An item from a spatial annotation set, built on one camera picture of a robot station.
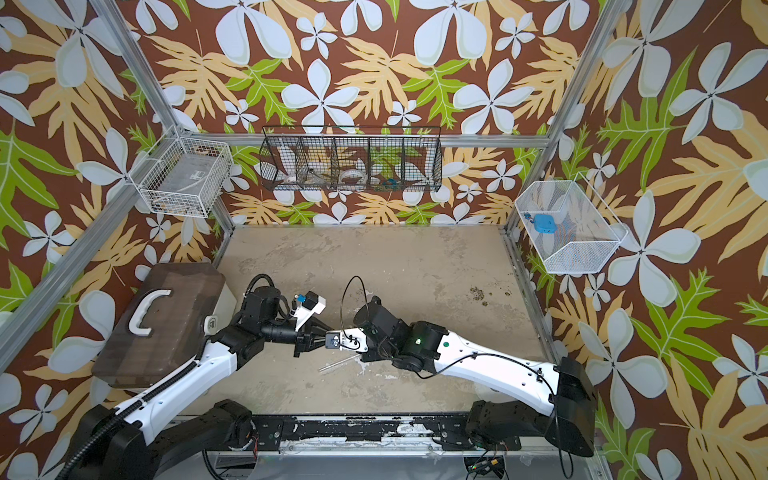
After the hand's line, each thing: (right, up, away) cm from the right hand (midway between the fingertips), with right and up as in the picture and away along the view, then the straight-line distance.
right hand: (355, 325), depth 74 cm
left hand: (-4, -2, 0) cm, 5 cm away
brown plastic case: (-54, -1, +6) cm, 54 cm away
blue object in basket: (+55, +27, +12) cm, 62 cm away
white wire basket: (-51, +41, +12) cm, 67 cm away
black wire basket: (-3, +50, +23) cm, 55 cm away
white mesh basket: (+60, +25, +10) cm, 66 cm away
